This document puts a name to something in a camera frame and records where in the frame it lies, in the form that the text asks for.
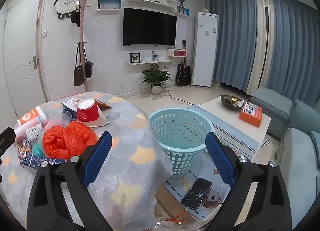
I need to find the short curved white shelf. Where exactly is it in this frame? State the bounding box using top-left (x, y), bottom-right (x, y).
top-left (125, 58), bottom-right (173, 66)

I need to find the blue and white carton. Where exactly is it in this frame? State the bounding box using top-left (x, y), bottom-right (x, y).
top-left (61, 98), bottom-right (82, 111)

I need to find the clear bottle with blue cap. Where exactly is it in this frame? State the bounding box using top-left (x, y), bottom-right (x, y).
top-left (46, 109), bottom-right (77, 130)

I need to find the blue curtain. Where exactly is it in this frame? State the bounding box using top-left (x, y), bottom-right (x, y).
top-left (204, 0), bottom-right (258, 94)
top-left (265, 0), bottom-right (320, 103)

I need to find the blue patterned rug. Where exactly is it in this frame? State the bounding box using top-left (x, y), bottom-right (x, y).
top-left (160, 105), bottom-right (259, 221)

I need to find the black smartphone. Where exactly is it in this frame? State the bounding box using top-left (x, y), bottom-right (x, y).
top-left (180, 177), bottom-right (212, 210)

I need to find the dark blue box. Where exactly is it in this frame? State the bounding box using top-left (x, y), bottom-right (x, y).
top-left (20, 152), bottom-right (67, 171)

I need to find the panda wall clock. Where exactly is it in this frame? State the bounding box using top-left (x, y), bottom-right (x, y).
top-left (54, 0), bottom-right (80, 19)

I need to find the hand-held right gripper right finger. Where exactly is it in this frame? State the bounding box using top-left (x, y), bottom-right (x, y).
top-left (205, 131), bottom-right (292, 231)

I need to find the white and red shelf box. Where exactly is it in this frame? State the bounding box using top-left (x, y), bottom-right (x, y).
top-left (166, 48), bottom-right (187, 59)

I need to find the potted green plant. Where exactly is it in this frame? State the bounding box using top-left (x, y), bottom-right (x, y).
top-left (141, 63), bottom-right (172, 95)

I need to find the white standing air conditioner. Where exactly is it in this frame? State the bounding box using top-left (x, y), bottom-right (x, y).
top-left (191, 12), bottom-right (218, 88)

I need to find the black wall television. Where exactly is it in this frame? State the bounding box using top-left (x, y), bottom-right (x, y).
top-left (122, 8), bottom-right (177, 46)

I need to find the pink coat rack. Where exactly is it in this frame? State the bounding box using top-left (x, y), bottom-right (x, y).
top-left (75, 0), bottom-right (100, 94)

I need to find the white coffee table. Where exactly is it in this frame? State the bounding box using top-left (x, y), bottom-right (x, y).
top-left (200, 95), bottom-right (272, 164)

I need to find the white polka dot box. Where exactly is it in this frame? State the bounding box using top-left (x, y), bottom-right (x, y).
top-left (25, 124), bottom-right (45, 144)

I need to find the brown handbag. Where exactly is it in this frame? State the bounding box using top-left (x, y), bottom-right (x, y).
top-left (73, 42), bottom-right (87, 86)

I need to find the dark hat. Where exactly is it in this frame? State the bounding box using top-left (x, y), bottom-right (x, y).
top-left (71, 10), bottom-right (81, 27)

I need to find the black floor cable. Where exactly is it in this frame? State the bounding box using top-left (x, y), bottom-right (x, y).
top-left (164, 81), bottom-right (200, 105)

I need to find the red paper cup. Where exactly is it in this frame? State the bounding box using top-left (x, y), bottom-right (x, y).
top-left (76, 98), bottom-right (109, 128)

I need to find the blue grey sofa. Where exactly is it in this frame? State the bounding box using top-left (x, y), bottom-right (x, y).
top-left (249, 86), bottom-right (320, 221)

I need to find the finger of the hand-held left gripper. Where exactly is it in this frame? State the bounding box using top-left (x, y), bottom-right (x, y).
top-left (0, 127), bottom-right (16, 158)

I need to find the small black bag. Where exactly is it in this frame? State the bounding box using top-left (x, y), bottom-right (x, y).
top-left (84, 42), bottom-right (95, 79)

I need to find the teal plastic bag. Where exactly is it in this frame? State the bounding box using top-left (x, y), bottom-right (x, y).
top-left (32, 142), bottom-right (45, 158)

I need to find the orange plastic bag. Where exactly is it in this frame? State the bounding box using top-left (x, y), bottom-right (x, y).
top-left (42, 121), bottom-right (98, 160)

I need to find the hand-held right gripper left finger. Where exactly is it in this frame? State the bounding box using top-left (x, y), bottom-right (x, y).
top-left (27, 131), bottom-right (118, 231)

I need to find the orange brown snack packet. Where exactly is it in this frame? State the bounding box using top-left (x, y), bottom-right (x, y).
top-left (95, 100), bottom-right (112, 110)

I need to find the white door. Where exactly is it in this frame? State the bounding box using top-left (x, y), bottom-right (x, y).
top-left (2, 0), bottom-right (49, 119)

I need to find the orange charging cable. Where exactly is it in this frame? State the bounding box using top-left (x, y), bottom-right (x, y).
top-left (156, 207), bottom-right (192, 225)

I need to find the beige curtain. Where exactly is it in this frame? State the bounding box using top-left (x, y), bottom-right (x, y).
top-left (246, 0), bottom-right (275, 95)

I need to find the dark bowl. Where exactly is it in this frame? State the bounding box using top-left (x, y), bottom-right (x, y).
top-left (220, 95), bottom-right (244, 109)

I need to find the teal plastic laundry basket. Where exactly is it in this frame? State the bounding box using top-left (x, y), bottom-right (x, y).
top-left (149, 108), bottom-right (215, 178)

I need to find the dark printed snack packet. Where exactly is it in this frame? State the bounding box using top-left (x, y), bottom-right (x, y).
top-left (16, 138), bottom-right (32, 162)

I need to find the long curved white shelf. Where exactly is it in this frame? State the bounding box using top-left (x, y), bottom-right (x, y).
top-left (122, 0), bottom-right (190, 18)

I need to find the orange tissue box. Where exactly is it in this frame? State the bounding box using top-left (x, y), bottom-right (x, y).
top-left (239, 101), bottom-right (263, 128)

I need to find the black acoustic guitar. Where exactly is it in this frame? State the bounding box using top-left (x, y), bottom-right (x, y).
top-left (175, 40), bottom-right (192, 86)

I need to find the wide blue white box shelf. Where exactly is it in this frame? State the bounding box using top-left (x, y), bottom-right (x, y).
top-left (97, 0), bottom-right (122, 11)

